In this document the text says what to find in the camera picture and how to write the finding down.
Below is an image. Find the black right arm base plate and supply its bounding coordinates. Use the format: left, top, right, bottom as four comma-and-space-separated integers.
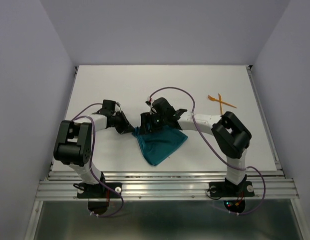
207, 180, 255, 198

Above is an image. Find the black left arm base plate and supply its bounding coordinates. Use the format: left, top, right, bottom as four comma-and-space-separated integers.
73, 182, 119, 199

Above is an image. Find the orange plastic fork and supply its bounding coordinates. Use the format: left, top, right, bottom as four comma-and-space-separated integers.
207, 95, 237, 108

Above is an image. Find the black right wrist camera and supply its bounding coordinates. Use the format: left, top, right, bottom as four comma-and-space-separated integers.
150, 97, 175, 116

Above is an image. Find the aluminium right side rail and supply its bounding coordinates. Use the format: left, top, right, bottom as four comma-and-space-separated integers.
245, 65, 286, 178

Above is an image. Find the orange plastic knife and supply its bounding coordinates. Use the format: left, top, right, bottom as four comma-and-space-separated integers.
218, 93, 223, 115

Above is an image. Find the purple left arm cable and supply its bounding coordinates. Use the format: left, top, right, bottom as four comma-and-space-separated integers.
72, 103, 124, 218

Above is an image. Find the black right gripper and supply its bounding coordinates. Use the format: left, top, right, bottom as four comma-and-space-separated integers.
138, 111, 167, 136

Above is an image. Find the aluminium front rail frame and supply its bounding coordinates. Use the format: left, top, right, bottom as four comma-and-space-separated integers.
24, 166, 310, 240

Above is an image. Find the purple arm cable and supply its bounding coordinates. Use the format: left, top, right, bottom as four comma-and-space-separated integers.
146, 86, 266, 217
72, 103, 124, 218

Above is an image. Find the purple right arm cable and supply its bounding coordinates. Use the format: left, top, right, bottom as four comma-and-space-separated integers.
146, 86, 266, 217

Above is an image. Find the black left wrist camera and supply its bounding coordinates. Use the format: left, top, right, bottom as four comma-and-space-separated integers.
99, 99, 121, 115

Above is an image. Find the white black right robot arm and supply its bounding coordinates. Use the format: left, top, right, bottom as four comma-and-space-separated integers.
133, 109, 252, 198

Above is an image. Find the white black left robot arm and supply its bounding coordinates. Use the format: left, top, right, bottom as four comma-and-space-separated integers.
53, 109, 134, 198

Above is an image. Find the teal cloth napkin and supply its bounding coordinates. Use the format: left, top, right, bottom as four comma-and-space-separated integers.
132, 126, 188, 166

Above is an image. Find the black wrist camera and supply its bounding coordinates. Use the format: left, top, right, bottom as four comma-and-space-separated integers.
150, 97, 175, 116
99, 99, 121, 115

